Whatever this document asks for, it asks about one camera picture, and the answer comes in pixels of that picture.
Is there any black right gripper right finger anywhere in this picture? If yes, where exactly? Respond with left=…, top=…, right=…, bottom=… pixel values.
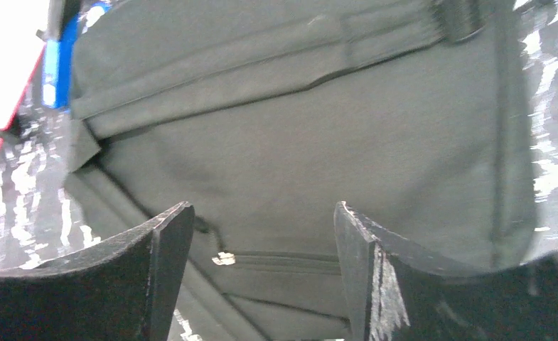
left=334, top=202, right=558, bottom=340

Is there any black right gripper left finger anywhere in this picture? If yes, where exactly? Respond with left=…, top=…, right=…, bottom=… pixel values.
left=0, top=202, right=195, bottom=340

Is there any black student backpack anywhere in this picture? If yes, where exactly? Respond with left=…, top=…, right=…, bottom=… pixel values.
left=65, top=1, right=536, bottom=340

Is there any blue stapler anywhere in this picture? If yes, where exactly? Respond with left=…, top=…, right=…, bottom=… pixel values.
left=37, top=0, right=113, bottom=109

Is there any pink framed whiteboard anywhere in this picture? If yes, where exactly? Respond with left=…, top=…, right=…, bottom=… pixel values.
left=0, top=0, right=49, bottom=129

